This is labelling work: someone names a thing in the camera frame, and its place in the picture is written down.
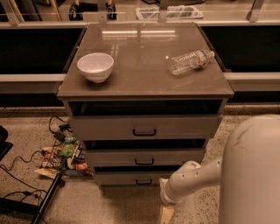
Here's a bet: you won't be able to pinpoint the black caster wheel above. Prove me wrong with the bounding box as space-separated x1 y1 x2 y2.
106 3 116 20
68 3 83 21

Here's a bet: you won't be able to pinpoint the grey drawer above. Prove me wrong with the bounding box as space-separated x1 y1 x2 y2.
69 115 222 141
83 148 205 167
93 171 172 186

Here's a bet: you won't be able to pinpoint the black stand base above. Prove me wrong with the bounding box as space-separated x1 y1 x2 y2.
0 172 65 224

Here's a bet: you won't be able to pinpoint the white wire basket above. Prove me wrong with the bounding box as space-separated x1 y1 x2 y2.
135 5 204 20

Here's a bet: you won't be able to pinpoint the pile of snack packages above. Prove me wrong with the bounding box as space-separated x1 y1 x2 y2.
34 136 92 179

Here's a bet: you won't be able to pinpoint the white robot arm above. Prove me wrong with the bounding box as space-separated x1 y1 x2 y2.
160 115 280 224

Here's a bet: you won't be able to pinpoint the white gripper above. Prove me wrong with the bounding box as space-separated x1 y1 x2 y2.
159 178 183 224

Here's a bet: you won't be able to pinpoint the black floor cables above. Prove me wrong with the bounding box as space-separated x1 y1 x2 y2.
0 150 48 205

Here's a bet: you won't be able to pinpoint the black caster wheel right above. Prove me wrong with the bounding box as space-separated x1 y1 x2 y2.
106 3 116 20

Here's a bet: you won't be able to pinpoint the white ceramic bowl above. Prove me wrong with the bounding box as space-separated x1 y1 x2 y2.
77 52 115 83

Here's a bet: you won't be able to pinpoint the clear plastic water bottle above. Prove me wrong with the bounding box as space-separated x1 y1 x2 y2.
168 50 215 75

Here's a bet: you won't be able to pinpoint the black power adapter cable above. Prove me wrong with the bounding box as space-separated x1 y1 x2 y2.
48 115 73 144

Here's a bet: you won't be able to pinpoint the black caster wheel left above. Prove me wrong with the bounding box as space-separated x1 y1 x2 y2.
68 3 83 21

